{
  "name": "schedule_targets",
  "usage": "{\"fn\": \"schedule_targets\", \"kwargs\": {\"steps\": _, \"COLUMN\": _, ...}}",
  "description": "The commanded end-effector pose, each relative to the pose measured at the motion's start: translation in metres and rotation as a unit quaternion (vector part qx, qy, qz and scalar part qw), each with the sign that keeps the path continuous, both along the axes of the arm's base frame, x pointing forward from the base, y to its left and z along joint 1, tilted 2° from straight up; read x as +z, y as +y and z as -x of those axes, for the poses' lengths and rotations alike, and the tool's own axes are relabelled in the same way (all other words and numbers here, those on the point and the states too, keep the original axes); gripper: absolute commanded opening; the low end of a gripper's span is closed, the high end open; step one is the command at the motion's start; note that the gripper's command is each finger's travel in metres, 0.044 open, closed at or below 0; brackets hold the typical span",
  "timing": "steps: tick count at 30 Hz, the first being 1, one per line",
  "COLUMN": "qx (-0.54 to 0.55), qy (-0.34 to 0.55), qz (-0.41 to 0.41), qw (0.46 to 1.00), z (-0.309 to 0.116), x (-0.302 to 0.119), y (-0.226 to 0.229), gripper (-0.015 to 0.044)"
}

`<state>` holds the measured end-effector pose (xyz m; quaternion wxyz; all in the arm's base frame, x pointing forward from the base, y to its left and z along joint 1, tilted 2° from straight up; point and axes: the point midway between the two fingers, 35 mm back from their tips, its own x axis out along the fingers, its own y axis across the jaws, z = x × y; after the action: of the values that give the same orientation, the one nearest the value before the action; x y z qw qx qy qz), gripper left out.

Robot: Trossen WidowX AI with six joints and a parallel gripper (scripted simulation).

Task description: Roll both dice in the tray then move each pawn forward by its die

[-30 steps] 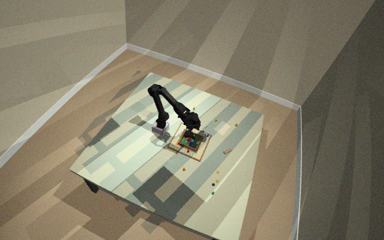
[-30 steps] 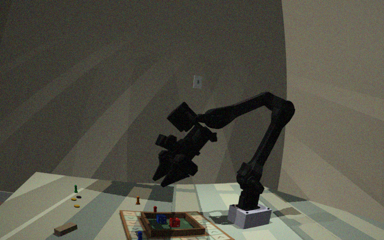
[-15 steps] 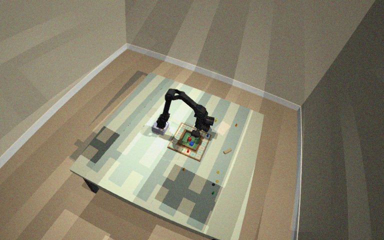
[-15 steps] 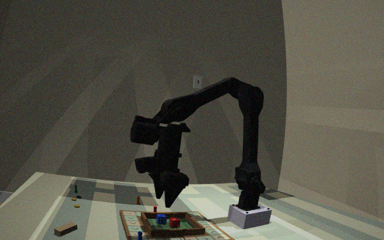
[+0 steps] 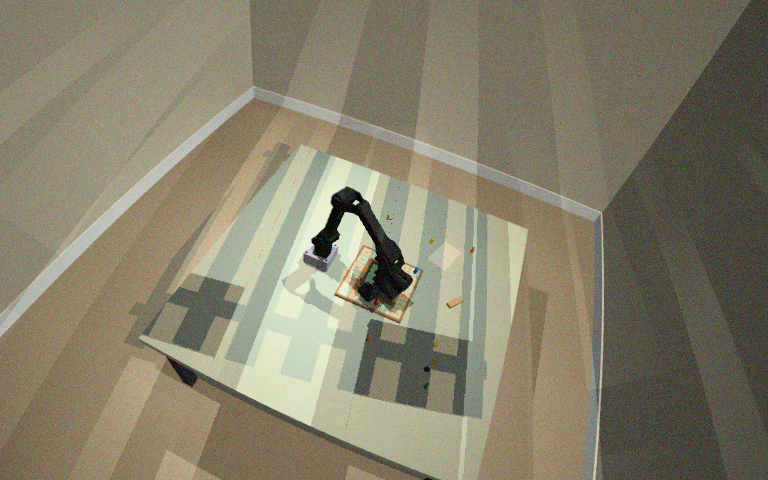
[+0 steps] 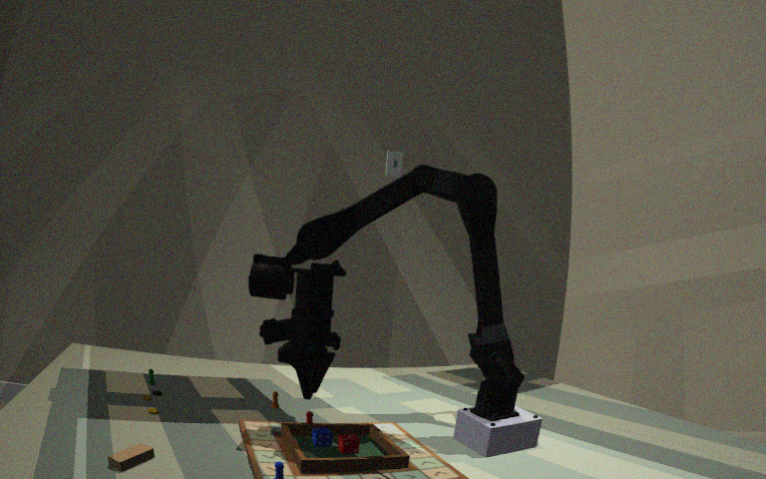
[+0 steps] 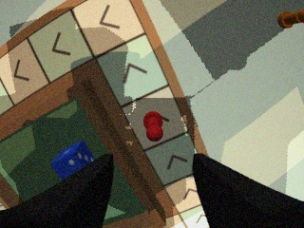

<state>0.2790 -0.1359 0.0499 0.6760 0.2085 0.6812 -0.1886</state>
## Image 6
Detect brown wooden board border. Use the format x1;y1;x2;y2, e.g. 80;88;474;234
238;419;468;479

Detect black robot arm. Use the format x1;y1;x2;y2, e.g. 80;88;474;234
248;165;524;421

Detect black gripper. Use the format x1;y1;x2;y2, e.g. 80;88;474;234
277;302;341;399

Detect blue pawn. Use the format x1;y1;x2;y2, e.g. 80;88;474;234
273;462;284;479

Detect red die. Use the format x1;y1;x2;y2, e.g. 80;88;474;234
337;434;359;454

